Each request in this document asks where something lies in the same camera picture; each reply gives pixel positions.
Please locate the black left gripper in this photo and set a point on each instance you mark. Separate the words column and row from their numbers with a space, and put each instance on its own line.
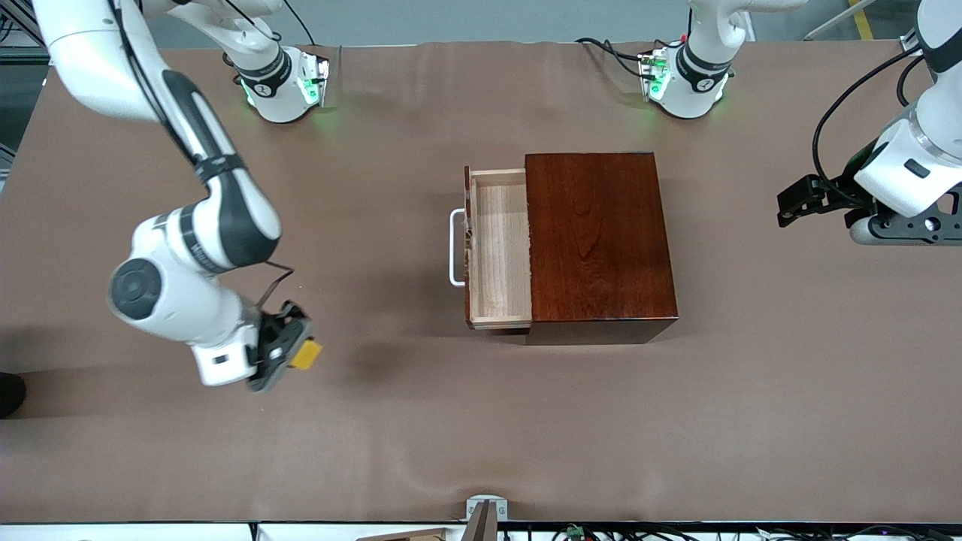
column 843, row 193

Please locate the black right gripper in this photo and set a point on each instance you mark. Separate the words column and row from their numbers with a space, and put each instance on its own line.
column 276, row 328

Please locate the yellow block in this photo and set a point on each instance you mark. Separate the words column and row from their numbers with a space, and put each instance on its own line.
column 309, row 355

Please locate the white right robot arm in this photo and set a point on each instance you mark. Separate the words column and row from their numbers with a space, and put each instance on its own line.
column 90, row 45

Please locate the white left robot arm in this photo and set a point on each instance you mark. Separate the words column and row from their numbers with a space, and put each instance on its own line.
column 703, row 75

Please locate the brown table cover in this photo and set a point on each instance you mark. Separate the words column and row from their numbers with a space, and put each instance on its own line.
column 376, row 451

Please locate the aluminium extrusion bar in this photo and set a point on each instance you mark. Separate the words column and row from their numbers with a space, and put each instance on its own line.
column 911, row 45

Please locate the yellow floor tape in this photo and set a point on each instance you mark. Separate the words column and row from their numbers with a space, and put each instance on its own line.
column 862, row 19

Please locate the dark brown wooden cabinet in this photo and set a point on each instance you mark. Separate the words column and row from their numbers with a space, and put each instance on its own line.
column 601, row 240

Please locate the light wooden plank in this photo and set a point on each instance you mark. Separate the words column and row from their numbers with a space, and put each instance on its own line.
column 406, row 536

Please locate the black round object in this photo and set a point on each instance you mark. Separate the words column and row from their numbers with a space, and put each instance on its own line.
column 9, row 394

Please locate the green terminal connector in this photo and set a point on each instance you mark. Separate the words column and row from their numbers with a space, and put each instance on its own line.
column 576, row 531

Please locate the silver arm base connector bracket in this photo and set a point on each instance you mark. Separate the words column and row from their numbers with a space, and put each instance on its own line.
column 317, row 79
column 652, row 75

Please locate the silver metal bracket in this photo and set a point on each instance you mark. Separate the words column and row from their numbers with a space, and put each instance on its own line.
column 488, row 502

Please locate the grey metal post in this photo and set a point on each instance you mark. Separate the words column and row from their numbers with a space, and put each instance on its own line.
column 481, row 526

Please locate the aluminium frame structure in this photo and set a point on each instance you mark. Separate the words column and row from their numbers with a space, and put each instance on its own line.
column 19, row 41

